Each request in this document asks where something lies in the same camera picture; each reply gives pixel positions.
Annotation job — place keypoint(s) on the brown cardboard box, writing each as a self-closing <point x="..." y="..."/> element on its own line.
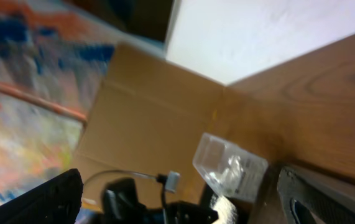
<point x="148" y="117"/>

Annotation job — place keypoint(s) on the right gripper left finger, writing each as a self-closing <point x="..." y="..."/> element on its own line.
<point x="58" y="200"/>

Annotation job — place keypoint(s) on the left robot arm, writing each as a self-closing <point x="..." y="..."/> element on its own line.
<point x="181" y="212"/>

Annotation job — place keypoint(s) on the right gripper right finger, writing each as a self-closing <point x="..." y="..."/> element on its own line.
<point x="307" y="196"/>

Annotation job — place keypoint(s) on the brown serving tray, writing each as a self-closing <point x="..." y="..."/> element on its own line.
<point x="268" y="208"/>

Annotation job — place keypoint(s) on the clear plastic bin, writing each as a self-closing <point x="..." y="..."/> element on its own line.
<point x="212" y="151"/>

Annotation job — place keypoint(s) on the white napkin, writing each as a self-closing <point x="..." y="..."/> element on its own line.
<point x="229" y="173"/>

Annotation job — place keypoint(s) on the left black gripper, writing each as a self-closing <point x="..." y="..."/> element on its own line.
<point x="120" y="204"/>

